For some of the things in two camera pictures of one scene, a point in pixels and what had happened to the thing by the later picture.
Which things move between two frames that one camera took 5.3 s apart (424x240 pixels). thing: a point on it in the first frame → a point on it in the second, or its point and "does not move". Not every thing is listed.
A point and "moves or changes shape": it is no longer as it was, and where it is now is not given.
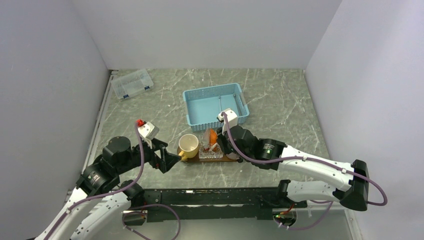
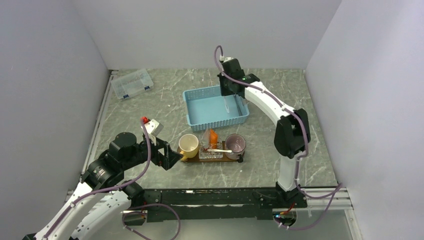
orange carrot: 213,136 does not move
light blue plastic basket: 203,105 does not move
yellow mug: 188,145 does not move
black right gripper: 221,140 → 223,92
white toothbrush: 212,147 moves or changes shape
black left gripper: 166,160 does not move
